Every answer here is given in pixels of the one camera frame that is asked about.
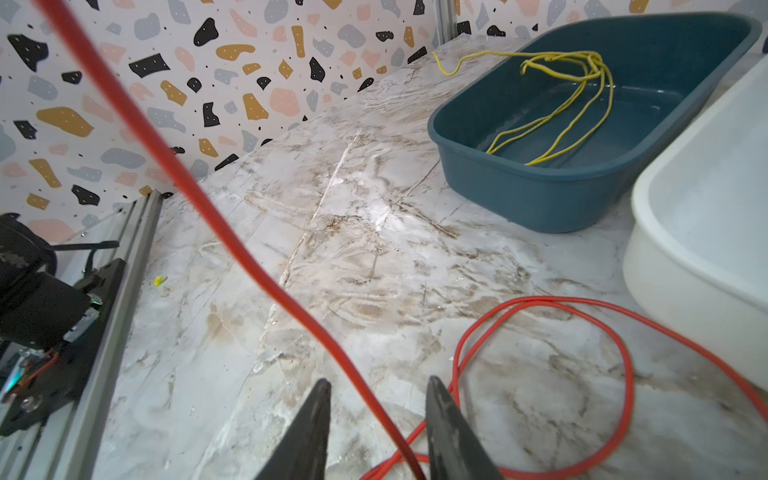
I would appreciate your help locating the white plastic bin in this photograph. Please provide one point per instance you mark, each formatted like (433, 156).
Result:
(696, 261)

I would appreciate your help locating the teal plastic bin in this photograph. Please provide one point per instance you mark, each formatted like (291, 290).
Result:
(550, 139)

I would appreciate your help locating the left frame post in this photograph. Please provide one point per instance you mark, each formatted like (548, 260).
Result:
(445, 14)

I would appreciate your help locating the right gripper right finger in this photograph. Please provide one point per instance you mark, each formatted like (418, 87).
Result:
(454, 450)

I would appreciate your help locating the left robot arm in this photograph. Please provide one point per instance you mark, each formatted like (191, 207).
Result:
(37, 309)

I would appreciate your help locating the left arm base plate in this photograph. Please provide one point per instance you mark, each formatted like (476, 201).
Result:
(60, 375)

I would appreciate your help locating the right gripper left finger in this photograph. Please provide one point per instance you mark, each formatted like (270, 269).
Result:
(302, 452)

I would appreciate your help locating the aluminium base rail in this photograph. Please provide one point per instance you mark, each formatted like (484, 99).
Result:
(66, 444)

